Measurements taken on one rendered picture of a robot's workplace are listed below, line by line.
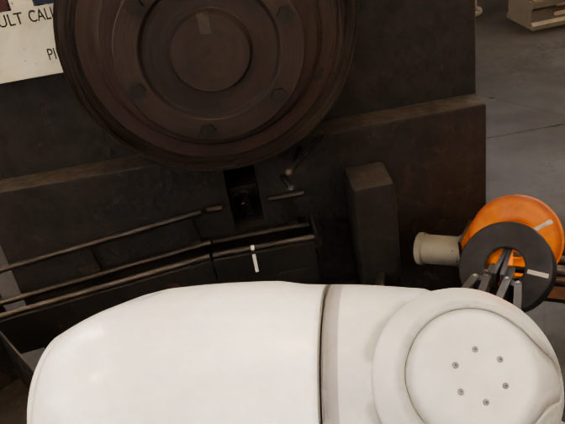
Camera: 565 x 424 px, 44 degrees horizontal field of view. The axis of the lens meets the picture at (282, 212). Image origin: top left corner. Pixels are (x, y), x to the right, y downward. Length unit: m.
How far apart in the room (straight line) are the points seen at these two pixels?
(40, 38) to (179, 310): 0.92
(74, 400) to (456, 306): 0.22
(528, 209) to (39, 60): 0.88
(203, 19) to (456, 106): 0.55
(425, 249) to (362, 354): 0.91
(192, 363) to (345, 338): 0.09
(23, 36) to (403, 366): 1.05
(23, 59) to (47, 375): 0.92
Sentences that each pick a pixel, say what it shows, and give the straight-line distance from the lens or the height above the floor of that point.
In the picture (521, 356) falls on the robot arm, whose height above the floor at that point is 1.17.
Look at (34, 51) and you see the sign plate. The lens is 1.31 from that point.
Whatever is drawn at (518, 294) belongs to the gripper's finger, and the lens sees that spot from 1.15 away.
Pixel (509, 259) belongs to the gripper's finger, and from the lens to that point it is 1.21.
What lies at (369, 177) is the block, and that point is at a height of 0.80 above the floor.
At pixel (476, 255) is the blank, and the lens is 1.23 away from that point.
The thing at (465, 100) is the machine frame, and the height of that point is 0.87.
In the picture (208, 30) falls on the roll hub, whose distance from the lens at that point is 1.03.
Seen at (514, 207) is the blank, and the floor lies 0.76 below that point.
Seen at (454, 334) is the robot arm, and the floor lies 1.18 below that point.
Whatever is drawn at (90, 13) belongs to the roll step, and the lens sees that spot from 1.12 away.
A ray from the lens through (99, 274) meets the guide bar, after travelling 1.41.
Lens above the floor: 1.42
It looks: 31 degrees down
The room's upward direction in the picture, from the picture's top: 10 degrees counter-clockwise
